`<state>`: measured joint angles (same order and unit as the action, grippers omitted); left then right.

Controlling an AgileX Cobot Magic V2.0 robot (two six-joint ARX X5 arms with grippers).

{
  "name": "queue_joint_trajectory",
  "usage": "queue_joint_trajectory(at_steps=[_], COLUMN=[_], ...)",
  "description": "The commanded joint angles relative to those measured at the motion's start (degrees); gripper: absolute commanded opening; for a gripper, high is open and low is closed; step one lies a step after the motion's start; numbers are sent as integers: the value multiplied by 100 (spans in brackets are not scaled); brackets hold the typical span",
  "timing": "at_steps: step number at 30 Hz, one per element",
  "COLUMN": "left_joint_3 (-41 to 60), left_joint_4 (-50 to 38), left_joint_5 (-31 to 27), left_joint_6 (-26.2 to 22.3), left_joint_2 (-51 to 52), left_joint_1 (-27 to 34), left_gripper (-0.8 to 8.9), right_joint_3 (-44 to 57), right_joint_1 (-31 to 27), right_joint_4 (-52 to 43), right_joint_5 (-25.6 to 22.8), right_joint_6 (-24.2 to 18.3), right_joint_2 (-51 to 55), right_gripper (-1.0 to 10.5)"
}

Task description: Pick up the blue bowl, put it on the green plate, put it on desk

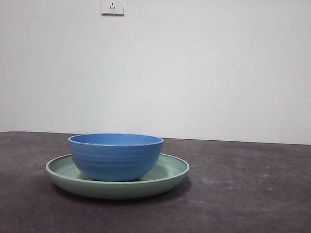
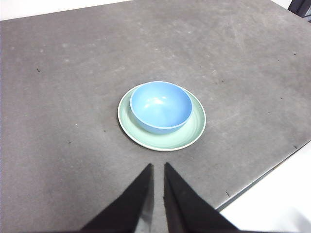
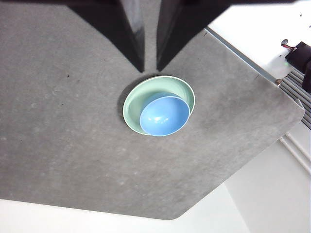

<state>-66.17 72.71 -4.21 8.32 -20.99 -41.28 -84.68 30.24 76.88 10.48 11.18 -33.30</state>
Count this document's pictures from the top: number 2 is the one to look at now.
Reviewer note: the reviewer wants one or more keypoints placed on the blue bowl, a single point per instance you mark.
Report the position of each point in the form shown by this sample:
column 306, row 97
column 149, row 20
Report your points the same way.
column 160, row 106

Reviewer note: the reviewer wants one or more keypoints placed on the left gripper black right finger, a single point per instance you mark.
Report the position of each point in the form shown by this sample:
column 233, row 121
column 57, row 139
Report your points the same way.
column 184, row 208

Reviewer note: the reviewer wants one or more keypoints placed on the green plate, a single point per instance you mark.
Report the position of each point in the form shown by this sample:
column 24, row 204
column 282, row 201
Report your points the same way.
column 184, row 138

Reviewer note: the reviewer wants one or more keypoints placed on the dark grey metal frame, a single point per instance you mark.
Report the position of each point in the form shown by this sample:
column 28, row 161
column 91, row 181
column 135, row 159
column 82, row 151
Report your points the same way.
column 301, row 7

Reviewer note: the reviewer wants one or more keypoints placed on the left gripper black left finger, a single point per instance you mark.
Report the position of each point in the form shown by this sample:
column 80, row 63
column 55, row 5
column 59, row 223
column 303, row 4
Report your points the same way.
column 133, row 208

